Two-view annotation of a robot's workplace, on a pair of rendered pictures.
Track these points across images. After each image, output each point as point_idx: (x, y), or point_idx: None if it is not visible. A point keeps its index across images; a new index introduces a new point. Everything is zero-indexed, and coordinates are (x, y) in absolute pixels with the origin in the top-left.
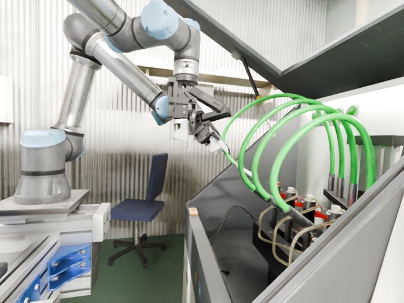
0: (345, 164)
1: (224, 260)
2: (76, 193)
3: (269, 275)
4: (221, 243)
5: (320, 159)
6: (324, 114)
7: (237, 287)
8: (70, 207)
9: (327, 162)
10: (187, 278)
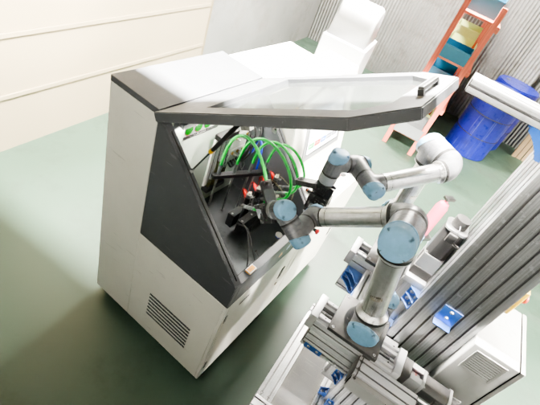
0: (206, 153)
1: (246, 256)
2: (340, 319)
3: (252, 227)
4: None
5: (188, 161)
6: (200, 128)
7: (261, 243)
8: (346, 293)
9: (193, 159)
10: (249, 292)
